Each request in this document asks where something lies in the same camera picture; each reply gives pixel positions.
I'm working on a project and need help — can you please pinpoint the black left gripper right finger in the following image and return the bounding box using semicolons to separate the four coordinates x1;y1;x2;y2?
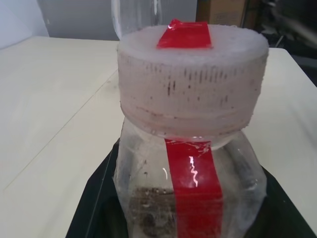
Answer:
261;166;317;238

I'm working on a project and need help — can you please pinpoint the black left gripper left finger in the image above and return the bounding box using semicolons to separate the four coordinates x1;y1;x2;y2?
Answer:
66;138;121;238

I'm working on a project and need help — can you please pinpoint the clear plastic bottle red tape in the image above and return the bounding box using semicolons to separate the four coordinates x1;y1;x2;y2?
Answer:
112;120;270;238

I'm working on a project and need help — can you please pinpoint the ribbed round bottle cap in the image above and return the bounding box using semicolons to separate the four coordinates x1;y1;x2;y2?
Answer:
116;18;270;147

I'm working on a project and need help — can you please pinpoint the clear wine glass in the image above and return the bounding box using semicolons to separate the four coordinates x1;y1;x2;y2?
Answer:
110;0;199;42

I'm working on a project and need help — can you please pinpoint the brown cardboard box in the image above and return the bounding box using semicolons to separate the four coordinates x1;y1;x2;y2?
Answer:
209;0;251;26

